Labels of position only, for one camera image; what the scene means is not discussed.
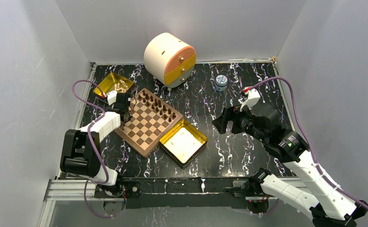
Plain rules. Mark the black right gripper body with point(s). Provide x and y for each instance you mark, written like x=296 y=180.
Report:
x=242 y=121

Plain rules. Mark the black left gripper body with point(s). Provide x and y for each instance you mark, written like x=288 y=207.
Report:
x=129 y=116

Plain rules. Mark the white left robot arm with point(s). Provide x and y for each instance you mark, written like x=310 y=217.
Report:
x=81 y=147

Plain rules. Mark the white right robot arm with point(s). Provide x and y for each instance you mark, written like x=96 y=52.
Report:
x=323 y=203

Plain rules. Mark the gold tin with white pieces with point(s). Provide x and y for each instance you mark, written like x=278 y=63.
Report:
x=114 y=82

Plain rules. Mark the wooden chess board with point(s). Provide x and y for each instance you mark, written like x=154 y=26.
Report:
x=143 y=137

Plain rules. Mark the dark chess pieces row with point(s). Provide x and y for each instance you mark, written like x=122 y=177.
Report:
x=149 y=108

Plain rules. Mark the small blue white jar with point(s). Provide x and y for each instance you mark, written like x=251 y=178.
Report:
x=220 y=83

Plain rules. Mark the empty gold tin lid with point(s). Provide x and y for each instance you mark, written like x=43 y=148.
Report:
x=183 y=142

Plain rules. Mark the round pastel drawer cabinet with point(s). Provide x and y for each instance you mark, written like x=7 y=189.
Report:
x=169 y=59

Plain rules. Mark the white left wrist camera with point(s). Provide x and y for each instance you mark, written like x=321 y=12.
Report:
x=111 y=97

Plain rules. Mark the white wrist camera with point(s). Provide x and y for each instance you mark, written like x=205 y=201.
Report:
x=111 y=97
x=252 y=97

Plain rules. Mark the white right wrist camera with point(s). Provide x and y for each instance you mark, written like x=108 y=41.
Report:
x=252 y=97

